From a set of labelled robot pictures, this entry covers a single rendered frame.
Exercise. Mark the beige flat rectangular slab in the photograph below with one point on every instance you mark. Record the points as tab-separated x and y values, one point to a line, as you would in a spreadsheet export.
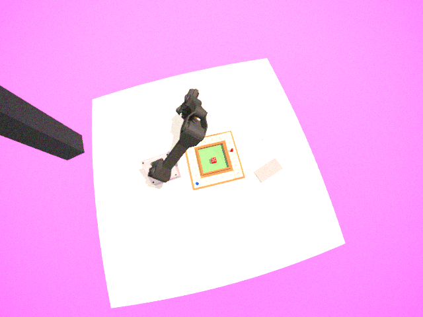
268	170

